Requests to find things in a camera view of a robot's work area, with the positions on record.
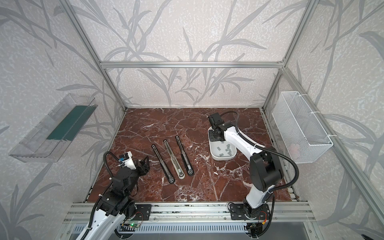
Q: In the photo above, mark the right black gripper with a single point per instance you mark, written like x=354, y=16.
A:
x=214, y=132

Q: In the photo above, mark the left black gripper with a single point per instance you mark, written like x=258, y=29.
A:
x=139, y=167

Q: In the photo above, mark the black stapler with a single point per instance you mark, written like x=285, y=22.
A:
x=164, y=166
x=188, y=166

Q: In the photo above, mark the beige grey stapler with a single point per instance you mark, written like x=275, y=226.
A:
x=174, y=161

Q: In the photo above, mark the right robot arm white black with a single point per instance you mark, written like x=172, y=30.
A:
x=265, y=167

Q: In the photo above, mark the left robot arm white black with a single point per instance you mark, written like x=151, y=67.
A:
x=115, y=205

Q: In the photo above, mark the white plastic tray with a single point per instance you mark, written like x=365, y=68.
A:
x=223, y=145

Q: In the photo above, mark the small circuit board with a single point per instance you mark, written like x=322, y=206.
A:
x=130, y=227

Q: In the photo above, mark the pink object in basket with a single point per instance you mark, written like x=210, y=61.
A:
x=294, y=150

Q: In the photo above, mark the green mat in shelf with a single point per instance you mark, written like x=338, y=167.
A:
x=70, y=126

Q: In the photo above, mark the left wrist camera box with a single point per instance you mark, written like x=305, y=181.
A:
x=126, y=160

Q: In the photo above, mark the aluminium frame crossbar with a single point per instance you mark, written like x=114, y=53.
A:
x=269, y=65

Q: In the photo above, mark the white wire mesh basket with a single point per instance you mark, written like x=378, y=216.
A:
x=298, y=124

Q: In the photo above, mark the clear acrylic wall shelf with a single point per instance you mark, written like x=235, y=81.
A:
x=47, y=142

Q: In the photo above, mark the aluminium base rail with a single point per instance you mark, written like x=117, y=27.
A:
x=217, y=212

